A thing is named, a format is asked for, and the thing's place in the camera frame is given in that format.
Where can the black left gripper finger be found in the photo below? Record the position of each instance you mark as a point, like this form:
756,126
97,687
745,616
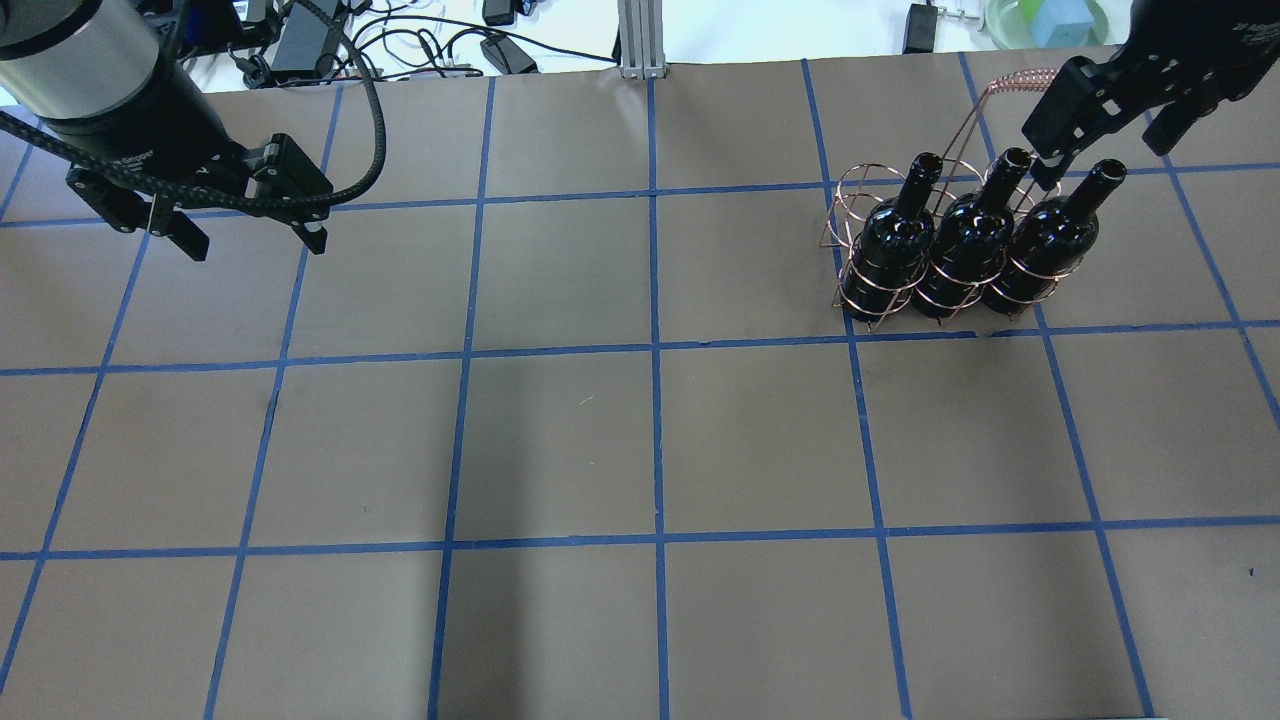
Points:
176,227
312,233

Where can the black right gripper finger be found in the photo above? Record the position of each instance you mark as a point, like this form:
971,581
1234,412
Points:
1169,126
1047,171

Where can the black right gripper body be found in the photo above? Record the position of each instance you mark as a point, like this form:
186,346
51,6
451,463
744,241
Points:
1215,45

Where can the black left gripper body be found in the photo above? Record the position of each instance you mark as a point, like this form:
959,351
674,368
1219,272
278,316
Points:
150,140

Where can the dark wine bottle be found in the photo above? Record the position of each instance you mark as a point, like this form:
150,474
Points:
1050,242
968,250

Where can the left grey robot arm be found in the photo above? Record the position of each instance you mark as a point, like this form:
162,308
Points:
74,57

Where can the dark wine bottle far slot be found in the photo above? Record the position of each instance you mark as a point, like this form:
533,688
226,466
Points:
888,258

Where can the green bowl with blocks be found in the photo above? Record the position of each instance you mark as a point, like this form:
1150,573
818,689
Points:
1017,25

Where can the black power adapter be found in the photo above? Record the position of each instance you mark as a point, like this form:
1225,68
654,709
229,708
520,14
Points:
507,57

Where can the copper wire wine basket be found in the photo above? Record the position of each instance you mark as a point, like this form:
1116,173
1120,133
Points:
854,196

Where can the aluminium frame post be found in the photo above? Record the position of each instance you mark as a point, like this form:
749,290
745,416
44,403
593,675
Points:
642,54

